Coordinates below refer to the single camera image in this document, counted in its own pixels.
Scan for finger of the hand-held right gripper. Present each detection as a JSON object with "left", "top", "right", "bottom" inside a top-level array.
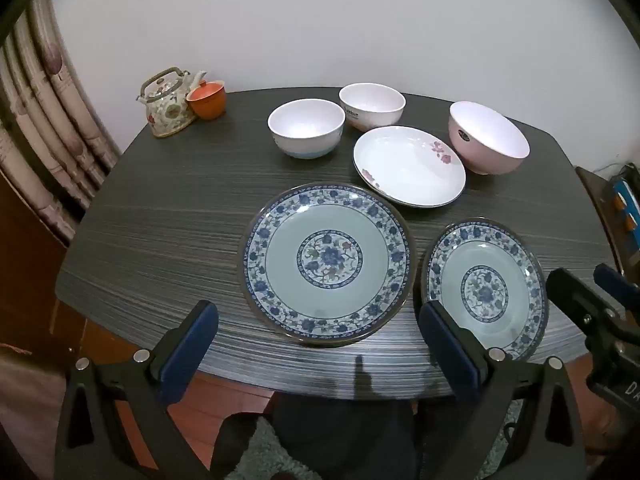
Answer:
[
  {"left": 594, "top": 263, "right": 640, "bottom": 346},
  {"left": 547, "top": 268, "right": 621, "bottom": 336}
]

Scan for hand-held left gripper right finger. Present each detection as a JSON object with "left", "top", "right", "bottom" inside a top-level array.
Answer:
[{"left": 419, "top": 300, "right": 588, "bottom": 480}]

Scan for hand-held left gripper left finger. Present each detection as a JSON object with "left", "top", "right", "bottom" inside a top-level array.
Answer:
[{"left": 54, "top": 300, "right": 221, "bottom": 480}]

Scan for small blue floral plate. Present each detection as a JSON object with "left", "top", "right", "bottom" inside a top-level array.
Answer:
[{"left": 421, "top": 217, "right": 550, "bottom": 363}]

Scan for large blue floral plate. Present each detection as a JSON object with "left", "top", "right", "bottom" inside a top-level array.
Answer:
[{"left": 239, "top": 181, "right": 413, "bottom": 348}]

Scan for pink bowl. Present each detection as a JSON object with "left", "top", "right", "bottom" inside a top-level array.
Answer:
[{"left": 448, "top": 101, "right": 530, "bottom": 176}]

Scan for white plate with pink flowers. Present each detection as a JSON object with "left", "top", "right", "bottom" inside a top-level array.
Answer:
[{"left": 353, "top": 126, "right": 467, "bottom": 208}]

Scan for white bowl with blue print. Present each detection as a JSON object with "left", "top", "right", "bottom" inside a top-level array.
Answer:
[{"left": 267, "top": 99, "right": 346, "bottom": 160}]

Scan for white ribbed bowl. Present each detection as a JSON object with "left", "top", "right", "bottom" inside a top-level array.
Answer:
[{"left": 339, "top": 83, "right": 406, "bottom": 132}]

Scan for blue box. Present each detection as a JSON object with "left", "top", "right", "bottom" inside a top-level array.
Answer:
[{"left": 612, "top": 179, "right": 640, "bottom": 252}]

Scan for green fluffy cloth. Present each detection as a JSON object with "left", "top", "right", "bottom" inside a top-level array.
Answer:
[{"left": 227, "top": 417, "right": 281, "bottom": 480}]

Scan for person's dark pants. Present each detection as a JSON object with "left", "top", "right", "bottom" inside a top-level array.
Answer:
[{"left": 212, "top": 392, "right": 418, "bottom": 480}]

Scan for floral ceramic teapot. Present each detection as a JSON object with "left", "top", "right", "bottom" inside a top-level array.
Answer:
[{"left": 136, "top": 66, "right": 207, "bottom": 138}]

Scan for orange lidded cup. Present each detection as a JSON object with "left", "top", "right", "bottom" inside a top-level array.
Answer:
[{"left": 186, "top": 81, "right": 227, "bottom": 121}]

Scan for patterned curtain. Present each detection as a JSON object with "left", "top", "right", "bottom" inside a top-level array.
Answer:
[{"left": 0, "top": 0, "right": 121, "bottom": 246}]

